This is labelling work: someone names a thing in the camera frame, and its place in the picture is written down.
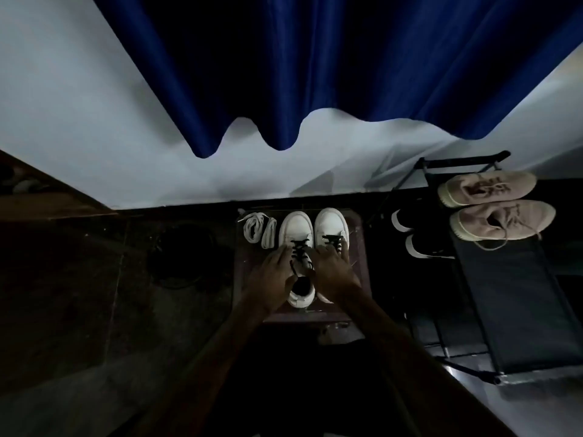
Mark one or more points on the person's right hand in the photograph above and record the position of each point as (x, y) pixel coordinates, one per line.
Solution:
(332, 275)

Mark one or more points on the person's left hand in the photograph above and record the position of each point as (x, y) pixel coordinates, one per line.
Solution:
(268, 284)

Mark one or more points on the black shoelace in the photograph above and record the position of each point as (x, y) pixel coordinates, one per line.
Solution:
(334, 242)
(300, 250)

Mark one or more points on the white shoelace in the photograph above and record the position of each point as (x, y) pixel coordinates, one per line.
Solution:
(269, 234)
(250, 227)

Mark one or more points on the person's right forearm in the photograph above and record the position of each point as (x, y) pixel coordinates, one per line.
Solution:
(410, 359)

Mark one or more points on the person's left forearm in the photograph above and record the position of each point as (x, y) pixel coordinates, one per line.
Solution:
(214, 359)

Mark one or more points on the dark brown plastic stool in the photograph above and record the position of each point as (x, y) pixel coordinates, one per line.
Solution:
(248, 273)

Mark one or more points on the black sneaker white sole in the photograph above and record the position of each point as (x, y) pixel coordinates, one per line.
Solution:
(416, 250)
(401, 222)

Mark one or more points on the black shoe rack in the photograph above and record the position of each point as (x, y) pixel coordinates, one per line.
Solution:
(510, 304)

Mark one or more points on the pink sneaker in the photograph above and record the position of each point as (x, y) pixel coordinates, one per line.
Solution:
(528, 218)
(514, 182)

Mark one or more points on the blue curtain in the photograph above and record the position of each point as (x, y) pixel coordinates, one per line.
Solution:
(341, 63)

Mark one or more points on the brown wooden door frame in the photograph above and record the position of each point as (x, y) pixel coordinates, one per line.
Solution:
(45, 202)

